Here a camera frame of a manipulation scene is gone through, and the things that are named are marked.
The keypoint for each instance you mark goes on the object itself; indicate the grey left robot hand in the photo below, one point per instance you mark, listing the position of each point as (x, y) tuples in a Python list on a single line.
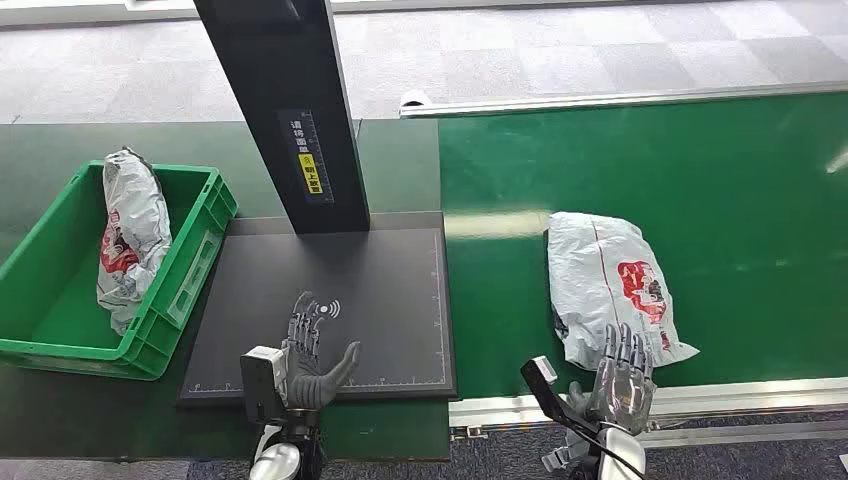
[(307, 383)]

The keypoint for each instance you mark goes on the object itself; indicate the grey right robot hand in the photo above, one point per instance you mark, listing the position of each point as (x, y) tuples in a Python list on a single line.
[(621, 391)]

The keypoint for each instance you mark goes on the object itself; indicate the white poly mailer package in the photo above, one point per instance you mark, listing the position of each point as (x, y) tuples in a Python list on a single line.
[(596, 285)]

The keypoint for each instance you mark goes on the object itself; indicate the green conveyor belt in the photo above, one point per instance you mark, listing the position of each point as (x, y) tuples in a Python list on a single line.
[(662, 199)]

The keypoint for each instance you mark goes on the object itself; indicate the crumpled white red-print package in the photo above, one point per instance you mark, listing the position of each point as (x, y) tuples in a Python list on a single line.
[(132, 232)]

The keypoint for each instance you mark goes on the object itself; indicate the small white conveyor end cap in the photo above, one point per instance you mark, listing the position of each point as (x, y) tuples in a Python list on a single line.
[(414, 99)]

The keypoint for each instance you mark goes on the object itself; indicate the yellow label sticker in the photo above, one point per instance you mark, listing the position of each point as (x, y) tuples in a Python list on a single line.
[(309, 173)]

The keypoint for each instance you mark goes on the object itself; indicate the green plastic crate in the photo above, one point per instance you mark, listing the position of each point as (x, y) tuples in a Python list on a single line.
[(53, 311)]

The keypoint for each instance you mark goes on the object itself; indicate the black scanner column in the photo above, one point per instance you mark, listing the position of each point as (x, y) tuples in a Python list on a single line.
[(285, 79)]

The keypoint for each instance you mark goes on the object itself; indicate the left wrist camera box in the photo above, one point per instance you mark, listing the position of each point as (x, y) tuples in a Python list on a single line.
[(262, 381)]

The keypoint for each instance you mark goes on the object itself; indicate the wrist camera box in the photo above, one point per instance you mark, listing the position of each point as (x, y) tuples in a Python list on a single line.
[(262, 381), (550, 391)]

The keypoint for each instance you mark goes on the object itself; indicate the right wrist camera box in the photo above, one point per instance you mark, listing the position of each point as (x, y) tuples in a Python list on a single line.
[(550, 391)]

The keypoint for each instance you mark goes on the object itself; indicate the aluminium conveyor side rail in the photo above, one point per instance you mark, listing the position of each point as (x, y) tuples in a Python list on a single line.
[(596, 100), (729, 399)]

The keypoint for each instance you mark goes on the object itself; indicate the black scanner base plate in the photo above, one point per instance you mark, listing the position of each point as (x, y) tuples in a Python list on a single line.
[(384, 291)]

